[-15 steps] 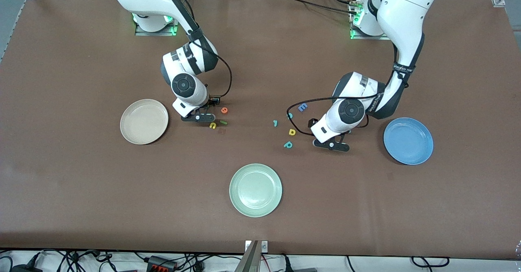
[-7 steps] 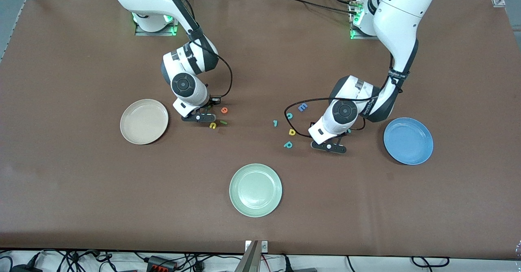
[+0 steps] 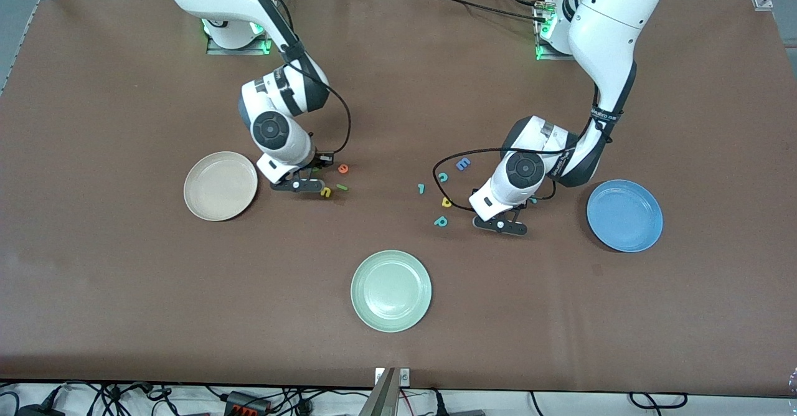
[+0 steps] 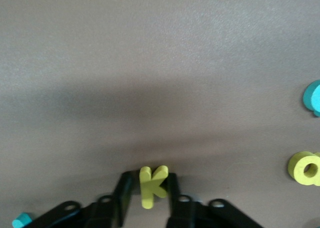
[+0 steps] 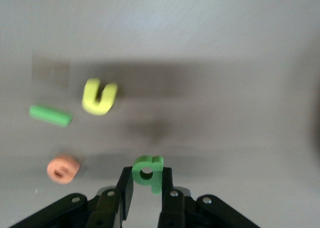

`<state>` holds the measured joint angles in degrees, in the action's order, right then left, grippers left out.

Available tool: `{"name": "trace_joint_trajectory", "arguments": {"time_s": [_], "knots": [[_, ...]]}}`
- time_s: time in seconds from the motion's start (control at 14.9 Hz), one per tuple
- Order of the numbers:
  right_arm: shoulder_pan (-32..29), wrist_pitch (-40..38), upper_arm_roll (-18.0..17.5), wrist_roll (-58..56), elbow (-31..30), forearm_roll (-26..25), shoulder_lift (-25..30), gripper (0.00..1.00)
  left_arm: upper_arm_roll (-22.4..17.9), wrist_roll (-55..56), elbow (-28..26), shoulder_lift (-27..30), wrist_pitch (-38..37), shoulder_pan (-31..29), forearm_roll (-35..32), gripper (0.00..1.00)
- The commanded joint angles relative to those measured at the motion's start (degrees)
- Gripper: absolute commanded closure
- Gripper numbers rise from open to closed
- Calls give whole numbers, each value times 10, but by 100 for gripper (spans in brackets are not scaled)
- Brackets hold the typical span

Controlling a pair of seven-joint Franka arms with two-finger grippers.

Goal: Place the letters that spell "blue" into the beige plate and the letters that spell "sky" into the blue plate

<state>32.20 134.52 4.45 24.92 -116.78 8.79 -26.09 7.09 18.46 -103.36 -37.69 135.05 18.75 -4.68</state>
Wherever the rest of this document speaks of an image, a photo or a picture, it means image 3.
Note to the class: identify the pale green plate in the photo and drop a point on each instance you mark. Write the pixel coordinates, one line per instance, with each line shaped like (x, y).
(391, 291)

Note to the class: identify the beige brown plate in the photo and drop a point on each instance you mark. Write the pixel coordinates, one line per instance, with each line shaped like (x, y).
(220, 185)

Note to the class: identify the black plug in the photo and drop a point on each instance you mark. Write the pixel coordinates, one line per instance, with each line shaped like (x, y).
(439, 403)

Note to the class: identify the teal letter d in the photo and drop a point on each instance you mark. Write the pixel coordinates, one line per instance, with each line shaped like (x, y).
(441, 221)

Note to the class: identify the blue plate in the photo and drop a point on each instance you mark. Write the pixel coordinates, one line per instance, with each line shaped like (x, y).
(624, 215)

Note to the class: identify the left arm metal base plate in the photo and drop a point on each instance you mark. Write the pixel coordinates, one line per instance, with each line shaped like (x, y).
(554, 57)

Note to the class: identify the blue letter m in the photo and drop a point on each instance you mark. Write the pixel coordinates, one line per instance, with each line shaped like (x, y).
(462, 164)

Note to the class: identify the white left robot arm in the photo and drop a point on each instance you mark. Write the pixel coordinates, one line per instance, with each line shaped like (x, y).
(610, 30)

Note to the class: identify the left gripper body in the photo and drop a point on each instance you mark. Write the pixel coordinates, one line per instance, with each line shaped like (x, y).
(527, 202)

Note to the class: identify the small metal bracket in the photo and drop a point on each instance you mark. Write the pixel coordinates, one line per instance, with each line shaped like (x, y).
(405, 377)

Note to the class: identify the black orange power strip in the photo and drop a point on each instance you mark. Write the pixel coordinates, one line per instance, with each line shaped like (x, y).
(246, 403)

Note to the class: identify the brown table cover sheet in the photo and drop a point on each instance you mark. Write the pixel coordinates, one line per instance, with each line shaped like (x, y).
(124, 310)

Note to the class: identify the aluminium camera post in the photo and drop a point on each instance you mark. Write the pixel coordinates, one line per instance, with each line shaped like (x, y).
(383, 397)

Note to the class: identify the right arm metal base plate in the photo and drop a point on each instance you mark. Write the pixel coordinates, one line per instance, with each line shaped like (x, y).
(240, 51)

